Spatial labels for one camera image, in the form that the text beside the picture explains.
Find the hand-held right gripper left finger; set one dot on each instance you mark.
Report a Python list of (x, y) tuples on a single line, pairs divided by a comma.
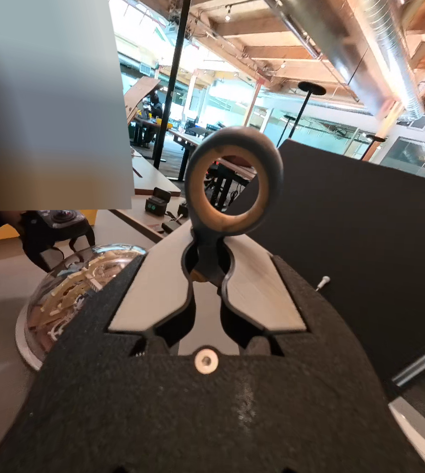
[(153, 292)]

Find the black support pole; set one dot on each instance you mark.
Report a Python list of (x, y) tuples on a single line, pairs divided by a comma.
[(172, 85)]

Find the cardboard sheet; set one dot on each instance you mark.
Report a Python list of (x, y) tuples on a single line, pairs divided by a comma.
[(140, 98)]

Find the silver metal bar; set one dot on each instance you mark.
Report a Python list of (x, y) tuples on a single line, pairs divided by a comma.
[(423, 364)]

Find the black backdrop board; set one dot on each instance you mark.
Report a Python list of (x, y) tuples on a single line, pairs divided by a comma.
[(364, 240)]

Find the small white pin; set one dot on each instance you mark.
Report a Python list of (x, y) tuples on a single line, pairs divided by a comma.
[(324, 281)]

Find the silver spiral air duct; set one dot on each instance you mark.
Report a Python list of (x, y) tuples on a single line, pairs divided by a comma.
[(393, 55)]

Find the black charger case green lights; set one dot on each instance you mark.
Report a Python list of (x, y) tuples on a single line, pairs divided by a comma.
[(157, 201)]

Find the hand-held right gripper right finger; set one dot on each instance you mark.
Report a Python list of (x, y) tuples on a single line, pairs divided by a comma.
[(264, 292)]

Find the clear dome marble maze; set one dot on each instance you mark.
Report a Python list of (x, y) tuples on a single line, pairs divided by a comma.
[(68, 288)]

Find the wood-top office desk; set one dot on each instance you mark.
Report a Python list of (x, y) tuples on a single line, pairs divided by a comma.
[(186, 138)]

